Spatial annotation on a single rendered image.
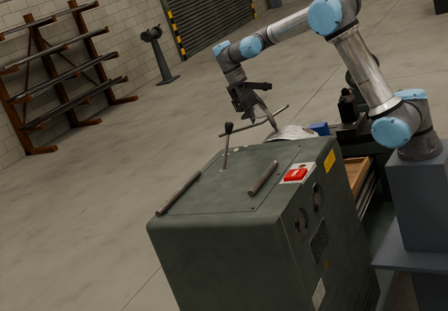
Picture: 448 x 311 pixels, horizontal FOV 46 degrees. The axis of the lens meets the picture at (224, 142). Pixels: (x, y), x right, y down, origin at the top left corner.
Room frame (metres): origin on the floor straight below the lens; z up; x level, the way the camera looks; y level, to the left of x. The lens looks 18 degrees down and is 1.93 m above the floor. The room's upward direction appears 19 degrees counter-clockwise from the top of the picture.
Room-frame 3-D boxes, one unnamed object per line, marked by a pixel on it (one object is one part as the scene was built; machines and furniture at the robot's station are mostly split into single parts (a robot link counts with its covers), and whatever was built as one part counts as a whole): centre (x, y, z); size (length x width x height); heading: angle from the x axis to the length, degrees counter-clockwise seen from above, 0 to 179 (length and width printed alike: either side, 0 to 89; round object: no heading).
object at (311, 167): (1.51, -0.19, 1.23); 0.13 x 0.08 x 0.06; 146
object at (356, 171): (2.19, -0.37, 0.89); 0.36 x 0.30 x 0.04; 56
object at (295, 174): (1.49, -0.18, 1.26); 0.06 x 0.06 x 0.02; 56
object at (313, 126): (2.28, -0.43, 1.00); 0.08 x 0.06 x 0.23; 56
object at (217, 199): (1.64, -0.03, 1.06); 0.59 x 0.48 x 0.39; 146
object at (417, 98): (1.68, -0.64, 1.27); 0.13 x 0.12 x 0.14; 135
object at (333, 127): (2.48, -0.58, 0.95); 0.43 x 0.18 x 0.04; 56
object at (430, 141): (1.69, -0.64, 1.15); 0.15 x 0.15 x 0.10
